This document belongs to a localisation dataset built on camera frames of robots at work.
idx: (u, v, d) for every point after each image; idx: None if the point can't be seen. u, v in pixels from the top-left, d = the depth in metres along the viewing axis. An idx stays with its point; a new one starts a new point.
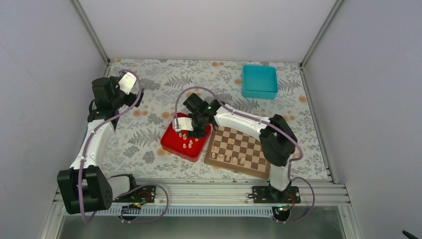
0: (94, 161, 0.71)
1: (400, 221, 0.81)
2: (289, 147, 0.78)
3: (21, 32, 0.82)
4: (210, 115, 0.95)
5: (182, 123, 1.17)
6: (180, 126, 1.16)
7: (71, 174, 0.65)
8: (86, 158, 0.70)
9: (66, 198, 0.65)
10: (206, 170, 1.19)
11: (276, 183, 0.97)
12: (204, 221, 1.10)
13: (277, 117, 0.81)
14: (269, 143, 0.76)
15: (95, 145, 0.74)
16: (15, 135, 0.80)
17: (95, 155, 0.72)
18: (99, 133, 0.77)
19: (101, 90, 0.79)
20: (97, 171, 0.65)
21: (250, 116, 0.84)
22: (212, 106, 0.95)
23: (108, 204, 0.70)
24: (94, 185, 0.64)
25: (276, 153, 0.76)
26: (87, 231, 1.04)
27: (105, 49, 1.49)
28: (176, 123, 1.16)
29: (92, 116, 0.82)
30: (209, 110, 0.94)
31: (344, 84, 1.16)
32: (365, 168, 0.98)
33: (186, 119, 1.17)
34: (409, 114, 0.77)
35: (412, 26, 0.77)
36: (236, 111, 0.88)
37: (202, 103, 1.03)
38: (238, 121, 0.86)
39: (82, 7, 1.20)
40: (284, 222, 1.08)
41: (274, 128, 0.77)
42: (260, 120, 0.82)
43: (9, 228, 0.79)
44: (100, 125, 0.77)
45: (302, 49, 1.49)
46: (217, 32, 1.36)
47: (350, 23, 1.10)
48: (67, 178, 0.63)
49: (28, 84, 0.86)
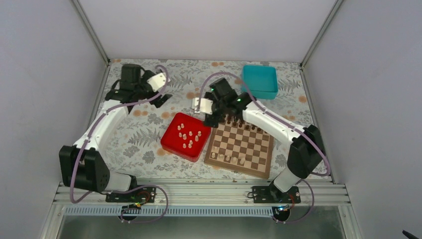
0: (97, 144, 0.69)
1: (400, 221, 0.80)
2: (317, 161, 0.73)
3: (22, 32, 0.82)
4: (238, 108, 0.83)
5: (202, 102, 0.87)
6: (199, 109, 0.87)
7: (72, 151, 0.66)
8: (90, 140, 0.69)
9: (64, 172, 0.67)
10: (206, 170, 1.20)
11: (280, 185, 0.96)
12: (204, 221, 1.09)
13: (313, 127, 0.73)
14: (299, 154, 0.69)
15: (103, 127, 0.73)
16: (15, 135, 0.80)
17: (100, 138, 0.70)
18: (111, 115, 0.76)
19: (131, 72, 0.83)
20: (95, 156, 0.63)
21: (283, 120, 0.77)
22: (243, 98, 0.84)
23: (102, 186, 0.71)
24: (90, 169, 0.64)
25: (303, 166, 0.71)
26: (86, 232, 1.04)
27: (105, 49, 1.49)
28: (197, 104, 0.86)
29: (111, 94, 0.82)
30: (239, 102, 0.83)
31: (343, 84, 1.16)
32: (365, 168, 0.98)
33: (209, 100, 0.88)
34: (409, 114, 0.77)
35: (411, 27, 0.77)
36: (268, 111, 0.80)
37: (232, 91, 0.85)
38: (268, 121, 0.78)
39: (82, 7, 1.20)
40: (284, 222, 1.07)
41: (310, 141, 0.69)
42: (294, 127, 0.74)
43: (9, 228, 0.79)
44: (114, 107, 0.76)
45: (302, 49, 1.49)
46: (217, 32, 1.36)
47: (350, 22, 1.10)
48: (68, 154, 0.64)
49: (28, 84, 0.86)
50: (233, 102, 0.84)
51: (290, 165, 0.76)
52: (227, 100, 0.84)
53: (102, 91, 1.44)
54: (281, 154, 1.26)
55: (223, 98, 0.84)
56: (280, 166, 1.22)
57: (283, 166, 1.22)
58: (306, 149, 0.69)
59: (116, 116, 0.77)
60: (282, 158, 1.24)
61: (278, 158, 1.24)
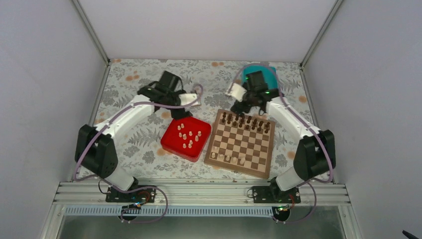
0: (114, 132, 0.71)
1: (400, 222, 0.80)
2: (323, 168, 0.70)
3: (21, 33, 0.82)
4: (264, 99, 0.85)
5: (235, 89, 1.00)
6: (230, 91, 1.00)
7: (90, 132, 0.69)
8: (109, 126, 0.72)
9: (77, 148, 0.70)
10: (206, 170, 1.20)
11: (281, 181, 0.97)
12: (205, 221, 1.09)
13: (328, 132, 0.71)
14: (306, 152, 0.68)
15: (126, 118, 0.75)
16: (15, 135, 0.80)
17: (119, 127, 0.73)
18: (137, 108, 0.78)
19: (170, 78, 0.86)
20: (108, 143, 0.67)
21: (301, 118, 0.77)
22: (271, 91, 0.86)
23: (106, 173, 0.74)
24: (100, 153, 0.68)
25: (307, 166, 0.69)
26: (87, 232, 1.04)
27: (105, 50, 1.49)
28: (230, 87, 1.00)
29: (143, 89, 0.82)
30: (267, 95, 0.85)
31: (343, 84, 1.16)
32: (365, 168, 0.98)
33: (243, 88, 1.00)
34: (409, 114, 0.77)
35: (411, 27, 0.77)
36: (290, 108, 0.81)
37: (264, 84, 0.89)
38: (287, 116, 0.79)
39: (82, 7, 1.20)
40: (283, 222, 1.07)
41: (320, 142, 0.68)
42: (309, 127, 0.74)
43: (9, 228, 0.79)
44: (143, 102, 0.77)
45: (302, 49, 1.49)
46: (217, 32, 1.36)
47: (350, 22, 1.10)
48: (86, 134, 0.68)
49: (28, 85, 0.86)
50: (261, 93, 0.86)
51: (296, 163, 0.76)
52: (257, 90, 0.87)
53: (102, 91, 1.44)
54: (281, 154, 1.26)
55: (254, 88, 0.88)
56: (280, 166, 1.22)
57: (283, 166, 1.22)
58: (314, 150, 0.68)
59: (140, 111, 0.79)
60: (282, 158, 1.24)
61: (278, 158, 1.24)
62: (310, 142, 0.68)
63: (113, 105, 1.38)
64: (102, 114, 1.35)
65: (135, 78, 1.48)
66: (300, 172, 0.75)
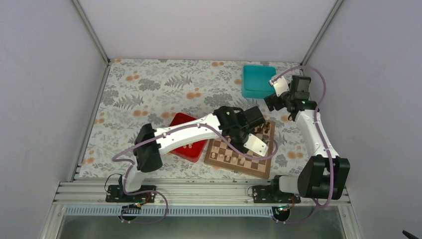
0: (165, 145, 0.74)
1: (400, 221, 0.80)
2: (324, 193, 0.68)
3: (21, 32, 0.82)
4: (297, 106, 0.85)
5: (279, 82, 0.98)
6: (274, 82, 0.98)
7: (150, 132, 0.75)
8: (166, 136, 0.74)
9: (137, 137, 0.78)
10: (206, 170, 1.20)
11: (283, 182, 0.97)
12: (204, 221, 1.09)
13: (345, 161, 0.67)
14: (312, 169, 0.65)
15: (182, 133, 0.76)
16: (15, 135, 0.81)
17: (171, 142, 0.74)
18: (199, 130, 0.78)
19: (255, 115, 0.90)
20: (151, 155, 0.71)
21: (324, 137, 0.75)
22: (308, 103, 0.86)
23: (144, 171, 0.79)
24: (144, 157, 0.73)
25: (308, 184, 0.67)
26: (86, 232, 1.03)
27: (105, 49, 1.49)
28: (275, 77, 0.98)
29: (224, 110, 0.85)
30: (302, 104, 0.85)
31: (343, 84, 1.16)
32: (365, 168, 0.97)
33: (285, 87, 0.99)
34: (409, 114, 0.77)
35: (411, 27, 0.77)
36: (319, 124, 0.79)
37: (306, 92, 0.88)
38: (311, 129, 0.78)
39: (82, 7, 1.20)
40: (284, 222, 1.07)
41: (330, 167, 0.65)
42: (328, 148, 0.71)
43: (9, 228, 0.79)
44: (207, 127, 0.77)
45: (302, 49, 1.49)
46: (218, 31, 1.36)
47: (351, 22, 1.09)
48: (146, 132, 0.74)
49: (28, 85, 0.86)
50: (296, 101, 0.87)
51: (301, 176, 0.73)
52: (294, 96, 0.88)
53: (102, 91, 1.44)
54: (281, 154, 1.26)
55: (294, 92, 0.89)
56: (280, 166, 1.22)
57: (283, 166, 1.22)
58: (322, 171, 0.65)
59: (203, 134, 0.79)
60: (282, 158, 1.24)
61: (278, 158, 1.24)
62: (322, 163, 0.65)
63: (113, 105, 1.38)
64: (102, 114, 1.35)
65: (135, 78, 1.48)
66: (301, 187, 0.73)
